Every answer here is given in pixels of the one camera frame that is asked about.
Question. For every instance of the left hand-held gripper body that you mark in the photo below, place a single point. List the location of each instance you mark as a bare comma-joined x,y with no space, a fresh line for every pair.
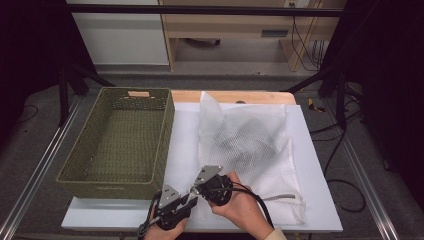
168,196

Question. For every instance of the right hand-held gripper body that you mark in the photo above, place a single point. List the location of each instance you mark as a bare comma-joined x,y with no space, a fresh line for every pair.
210,173

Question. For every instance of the light blue jeans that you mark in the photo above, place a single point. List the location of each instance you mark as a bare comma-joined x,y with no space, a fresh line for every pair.
246,143

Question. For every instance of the white mesh laundry bag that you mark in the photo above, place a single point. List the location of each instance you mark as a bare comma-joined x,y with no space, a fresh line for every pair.
266,186

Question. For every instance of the green woven basket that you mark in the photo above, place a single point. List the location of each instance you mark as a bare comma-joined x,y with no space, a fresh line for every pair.
83,160

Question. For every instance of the person's left hand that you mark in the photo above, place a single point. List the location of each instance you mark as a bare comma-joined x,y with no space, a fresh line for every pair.
163,235

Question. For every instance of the person's right hand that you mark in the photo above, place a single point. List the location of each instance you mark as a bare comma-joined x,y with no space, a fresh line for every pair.
240,210

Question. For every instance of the white board sheet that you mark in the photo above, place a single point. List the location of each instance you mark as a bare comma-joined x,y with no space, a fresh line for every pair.
100,215

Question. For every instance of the small yellow and black object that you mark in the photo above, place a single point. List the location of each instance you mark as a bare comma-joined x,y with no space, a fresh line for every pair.
313,105

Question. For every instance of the black metal stand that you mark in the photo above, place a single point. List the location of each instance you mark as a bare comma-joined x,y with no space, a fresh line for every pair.
340,100
63,100

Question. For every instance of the light wooden desk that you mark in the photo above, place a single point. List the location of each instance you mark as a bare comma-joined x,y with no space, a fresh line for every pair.
233,26

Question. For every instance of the white cabinet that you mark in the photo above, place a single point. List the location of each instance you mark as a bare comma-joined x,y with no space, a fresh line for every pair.
123,40

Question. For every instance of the black horizontal metal bar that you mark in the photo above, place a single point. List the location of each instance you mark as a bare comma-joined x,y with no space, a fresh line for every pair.
200,10

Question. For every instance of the black curtain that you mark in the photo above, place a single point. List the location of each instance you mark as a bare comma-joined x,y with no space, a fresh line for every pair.
26,50
393,100

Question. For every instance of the aluminium rail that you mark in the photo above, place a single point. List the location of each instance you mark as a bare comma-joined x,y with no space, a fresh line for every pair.
43,160
358,166

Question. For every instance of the white wall socket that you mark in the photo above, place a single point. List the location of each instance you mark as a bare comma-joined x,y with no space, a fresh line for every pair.
295,3

